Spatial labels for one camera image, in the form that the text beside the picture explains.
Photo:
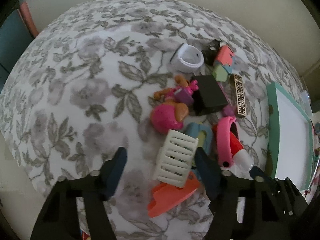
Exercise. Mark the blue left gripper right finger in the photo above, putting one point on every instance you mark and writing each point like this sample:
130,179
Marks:
210,173

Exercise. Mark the coral pink foam block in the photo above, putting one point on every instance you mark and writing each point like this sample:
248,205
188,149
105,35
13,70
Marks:
224,56

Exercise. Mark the pink ball doll toy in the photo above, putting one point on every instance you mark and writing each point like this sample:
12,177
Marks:
175,104

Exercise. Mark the black small clip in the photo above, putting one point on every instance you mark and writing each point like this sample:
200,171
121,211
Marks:
210,51

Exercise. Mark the gold patterned harmonica bar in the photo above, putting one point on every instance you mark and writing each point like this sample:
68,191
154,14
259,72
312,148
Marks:
240,96

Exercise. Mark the pink rolled mat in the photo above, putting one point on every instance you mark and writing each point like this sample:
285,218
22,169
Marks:
27,19

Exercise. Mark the green foam piece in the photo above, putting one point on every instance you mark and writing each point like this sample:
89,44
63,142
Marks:
220,74

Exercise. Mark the floral grey white blanket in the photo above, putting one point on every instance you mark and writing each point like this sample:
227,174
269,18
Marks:
84,87

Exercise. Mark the cream hair claw clip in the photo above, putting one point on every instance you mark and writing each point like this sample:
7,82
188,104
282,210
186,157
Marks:
175,158

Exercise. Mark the dark blue cabinet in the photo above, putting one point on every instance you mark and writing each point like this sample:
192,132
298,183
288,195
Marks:
15,38

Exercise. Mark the orange plastic toy piece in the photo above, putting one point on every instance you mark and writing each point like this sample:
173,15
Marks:
164,196

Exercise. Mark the white wrist band cuff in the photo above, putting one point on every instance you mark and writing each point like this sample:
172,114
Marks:
187,58

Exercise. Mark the pink plastic bracelet band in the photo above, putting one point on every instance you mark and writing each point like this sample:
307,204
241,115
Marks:
223,140

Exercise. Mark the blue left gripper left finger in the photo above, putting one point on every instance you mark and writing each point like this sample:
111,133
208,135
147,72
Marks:
113,170

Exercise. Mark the red white glue bottle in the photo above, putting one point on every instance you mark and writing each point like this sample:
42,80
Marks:
241,157

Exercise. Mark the black rectangular box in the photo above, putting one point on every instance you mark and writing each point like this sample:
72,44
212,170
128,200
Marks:
209,98

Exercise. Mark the purple toy piece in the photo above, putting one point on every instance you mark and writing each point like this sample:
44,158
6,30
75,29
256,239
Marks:
230,108

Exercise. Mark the teal rimmed white tray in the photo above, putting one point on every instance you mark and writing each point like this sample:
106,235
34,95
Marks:
290,140

